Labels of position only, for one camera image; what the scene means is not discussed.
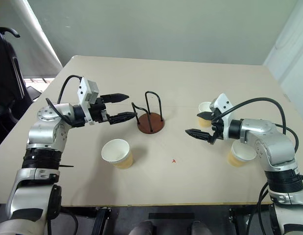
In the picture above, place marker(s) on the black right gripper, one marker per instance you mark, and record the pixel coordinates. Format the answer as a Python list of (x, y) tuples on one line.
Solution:
[(219, 129)]

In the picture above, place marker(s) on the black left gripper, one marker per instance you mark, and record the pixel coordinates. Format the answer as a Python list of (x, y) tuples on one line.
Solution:
[(98, 111)]

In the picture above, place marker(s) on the ribbed tan paper cup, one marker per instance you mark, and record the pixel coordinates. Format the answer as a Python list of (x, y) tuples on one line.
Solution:
[(204, 107), (241, 153), (116, 151)]

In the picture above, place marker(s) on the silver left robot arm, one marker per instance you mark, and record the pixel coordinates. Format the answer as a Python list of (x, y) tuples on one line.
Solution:
[(43, 132)]

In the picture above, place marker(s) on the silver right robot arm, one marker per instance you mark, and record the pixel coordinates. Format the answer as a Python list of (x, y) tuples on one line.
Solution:
[(271, 139)]

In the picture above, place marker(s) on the black zip tie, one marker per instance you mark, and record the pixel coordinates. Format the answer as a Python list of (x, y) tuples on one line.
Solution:
[(66, 166)]

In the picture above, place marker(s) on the black strip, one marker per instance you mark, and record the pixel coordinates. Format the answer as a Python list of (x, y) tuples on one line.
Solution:
[(171, 216)]

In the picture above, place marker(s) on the dark grey rounded shape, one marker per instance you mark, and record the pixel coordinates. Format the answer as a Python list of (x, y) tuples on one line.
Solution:
[(201, 228)]

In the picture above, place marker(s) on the black chair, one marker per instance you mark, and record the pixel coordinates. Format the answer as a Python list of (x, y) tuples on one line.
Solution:
[(7, 80)]

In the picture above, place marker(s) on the white door panel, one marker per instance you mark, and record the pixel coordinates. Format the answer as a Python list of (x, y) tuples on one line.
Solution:
[(291, 49)]

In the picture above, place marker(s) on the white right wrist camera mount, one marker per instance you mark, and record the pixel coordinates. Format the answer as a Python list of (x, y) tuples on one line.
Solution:
[(223, 102)]

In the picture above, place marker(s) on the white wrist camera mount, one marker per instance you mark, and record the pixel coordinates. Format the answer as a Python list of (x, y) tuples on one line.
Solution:
[(223, 102), (86, 93)]

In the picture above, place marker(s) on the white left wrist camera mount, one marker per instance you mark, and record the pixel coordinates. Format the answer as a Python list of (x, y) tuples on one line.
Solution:
[(86, 93)]

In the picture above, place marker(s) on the black table frame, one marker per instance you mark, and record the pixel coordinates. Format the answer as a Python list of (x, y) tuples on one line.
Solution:
[(102, 220)]

